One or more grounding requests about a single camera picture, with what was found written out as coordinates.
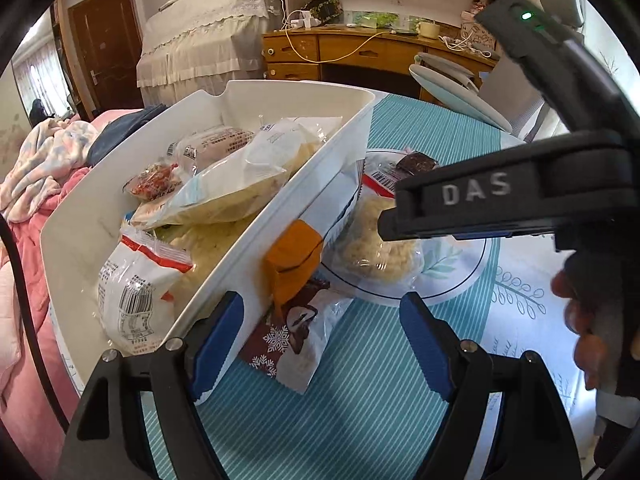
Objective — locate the pink bedding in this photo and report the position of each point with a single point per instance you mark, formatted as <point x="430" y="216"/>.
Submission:
<point x="25" y="360"/>

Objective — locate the white storage box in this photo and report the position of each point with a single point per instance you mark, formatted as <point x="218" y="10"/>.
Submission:
<point x="310" y="180"/>

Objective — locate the person's right hand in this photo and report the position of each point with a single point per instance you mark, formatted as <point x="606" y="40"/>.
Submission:
<point x="585" y="320"/>

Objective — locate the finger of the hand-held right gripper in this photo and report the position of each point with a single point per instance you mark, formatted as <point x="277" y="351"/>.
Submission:
<point x="450" y="225"/>

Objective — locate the grey office chair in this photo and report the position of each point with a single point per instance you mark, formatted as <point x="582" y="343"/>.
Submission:
<point x="450" y="90"/>

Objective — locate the wooden door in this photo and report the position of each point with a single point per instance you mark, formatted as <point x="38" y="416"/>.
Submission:
<point x="105" y="50"/>

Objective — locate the white power strip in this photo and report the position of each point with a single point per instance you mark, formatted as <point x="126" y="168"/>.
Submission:
<point x="467" y="46"/>

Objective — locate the white printed box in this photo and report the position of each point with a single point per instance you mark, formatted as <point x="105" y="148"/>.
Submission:
<point x="475" y="35"/>

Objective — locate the pink white snack packet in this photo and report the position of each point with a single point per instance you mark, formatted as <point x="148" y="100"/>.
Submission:
<point x="215" y="147"/>

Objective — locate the doll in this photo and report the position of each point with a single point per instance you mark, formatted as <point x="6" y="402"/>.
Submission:
<point x="484" y="1"/>

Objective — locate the green picture card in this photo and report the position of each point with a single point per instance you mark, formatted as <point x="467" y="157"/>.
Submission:
<point x="382" y="19"/>

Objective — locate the wooden desk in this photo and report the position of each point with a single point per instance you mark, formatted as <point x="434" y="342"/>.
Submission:
<point x="350" y="50"/>

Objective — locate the white charger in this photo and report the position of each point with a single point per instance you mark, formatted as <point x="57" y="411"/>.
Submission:
<point x="305" y="19"/>

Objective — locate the clear round cracker packet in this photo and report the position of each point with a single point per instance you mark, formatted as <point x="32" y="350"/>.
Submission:
<point x="375" y="255"/>

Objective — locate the brown snowflake snack packet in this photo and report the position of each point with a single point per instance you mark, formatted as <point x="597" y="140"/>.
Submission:
<point x="300" y="345"/>

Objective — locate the dark patterned pouch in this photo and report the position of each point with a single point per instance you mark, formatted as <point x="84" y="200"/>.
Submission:
<point x="325" y="8"/>

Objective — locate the fluffy pastel blanket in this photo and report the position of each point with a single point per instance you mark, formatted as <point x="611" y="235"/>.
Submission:
<point x="45" y="160"/>

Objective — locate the large clear yellow snack bag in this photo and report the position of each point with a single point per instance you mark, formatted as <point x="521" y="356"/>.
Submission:
<point x="240" y="180"/>

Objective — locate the printed teal tablecloth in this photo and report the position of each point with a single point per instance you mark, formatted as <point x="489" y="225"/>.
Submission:
<point x="350" y="410"/>

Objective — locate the orange snack packet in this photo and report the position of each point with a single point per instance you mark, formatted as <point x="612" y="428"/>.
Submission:
<point x="292" y="260"/>

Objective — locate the white printed curtain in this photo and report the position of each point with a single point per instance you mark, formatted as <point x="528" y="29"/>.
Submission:
<point x="597" y="45"/>

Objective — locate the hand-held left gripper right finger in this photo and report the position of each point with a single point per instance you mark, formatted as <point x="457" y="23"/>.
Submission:
<point x="425" y="345"/>

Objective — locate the dark blue folded cloth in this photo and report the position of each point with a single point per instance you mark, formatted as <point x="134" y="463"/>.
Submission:
<point x="125" y="132"/>

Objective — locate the lace piano cover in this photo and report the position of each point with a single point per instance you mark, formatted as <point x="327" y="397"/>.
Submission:
<point x="200" y="35"/>

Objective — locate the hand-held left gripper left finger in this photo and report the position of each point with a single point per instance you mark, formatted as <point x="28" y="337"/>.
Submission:
<point x="215" y="345"/>

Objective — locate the white red snack packet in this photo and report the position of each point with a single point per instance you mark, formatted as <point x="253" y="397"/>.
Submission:
<point x="135" y="290"/>

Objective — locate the cream mug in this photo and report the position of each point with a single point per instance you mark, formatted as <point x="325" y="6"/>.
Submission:
<point x="427" y="29"/>

